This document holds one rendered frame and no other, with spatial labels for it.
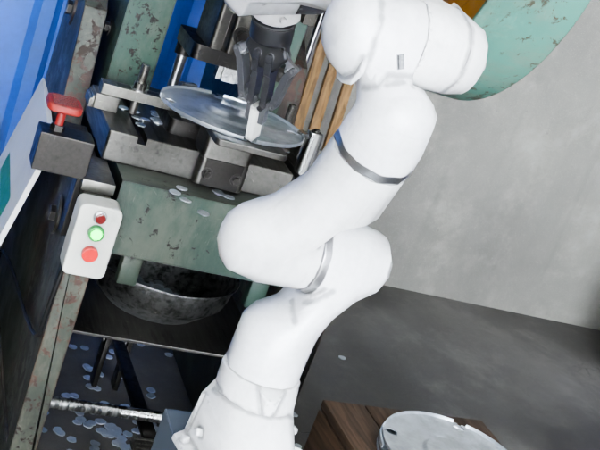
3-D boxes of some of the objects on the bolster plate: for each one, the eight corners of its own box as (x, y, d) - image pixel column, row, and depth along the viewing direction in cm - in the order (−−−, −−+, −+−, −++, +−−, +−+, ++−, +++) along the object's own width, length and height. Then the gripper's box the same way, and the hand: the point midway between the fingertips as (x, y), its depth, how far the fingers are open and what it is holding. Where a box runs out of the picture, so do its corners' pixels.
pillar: (173, 102, 220) (194, 37, 215) (163, 99, 219) (184, 35, 215) (171, 99, 222) (192, 35, 217) (162, 96, 221) (181, 32, 216)
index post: (310, 177, 214) (326, 133, 211) (296, 174, 213) (312, 129, 210) (305, 172, 216) (321, 129, 213) (292, 169, 215) (308, 125, 212)
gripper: (229, 11, 180) (211, 130, 193) (295, 39, 176) (271, 159, 189) (253, -2, 185) (233, 115, 199) (318, 26, 181) (293, 143, 195)
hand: (254, 120), depth 192 cm, fingers closed
